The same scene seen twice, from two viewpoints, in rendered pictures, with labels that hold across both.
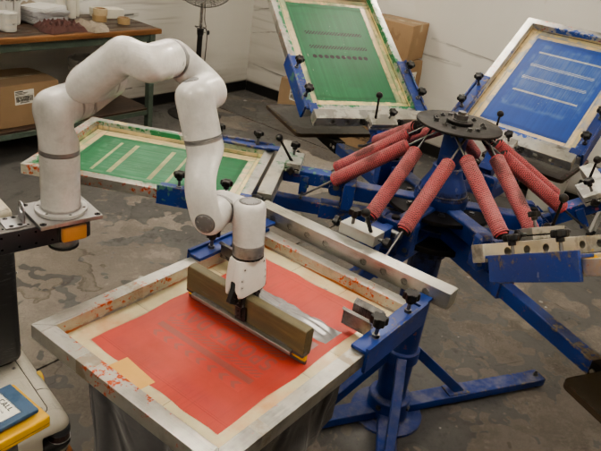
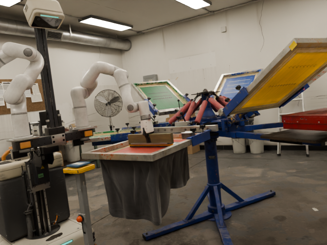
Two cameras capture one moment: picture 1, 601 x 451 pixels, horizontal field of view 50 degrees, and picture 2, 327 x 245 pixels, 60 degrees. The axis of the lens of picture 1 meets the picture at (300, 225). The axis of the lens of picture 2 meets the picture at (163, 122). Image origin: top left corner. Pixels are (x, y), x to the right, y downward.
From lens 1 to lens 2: 0.94 m
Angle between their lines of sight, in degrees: 21
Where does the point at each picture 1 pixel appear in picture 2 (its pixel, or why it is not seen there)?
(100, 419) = (108, 187)
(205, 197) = (128, 98)
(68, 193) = (84, 119)
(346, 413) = (201, 216)
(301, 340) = (169, 137)
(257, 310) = (153, 136)
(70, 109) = (82, 91)
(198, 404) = not seen: hidden behind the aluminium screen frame
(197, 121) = (121, 78)
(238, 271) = (144, 123)
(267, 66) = not seen: hidden behind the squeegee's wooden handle
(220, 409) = not seen: hidden behind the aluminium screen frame
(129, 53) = (98, 64)
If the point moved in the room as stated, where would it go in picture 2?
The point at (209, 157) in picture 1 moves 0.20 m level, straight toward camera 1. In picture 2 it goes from (127, 88) to (129, 87)
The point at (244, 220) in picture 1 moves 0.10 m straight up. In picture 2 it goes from (142, 105) to (140, 91)
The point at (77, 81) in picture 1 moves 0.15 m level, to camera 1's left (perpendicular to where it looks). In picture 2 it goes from (83, 80) to (63, 82)
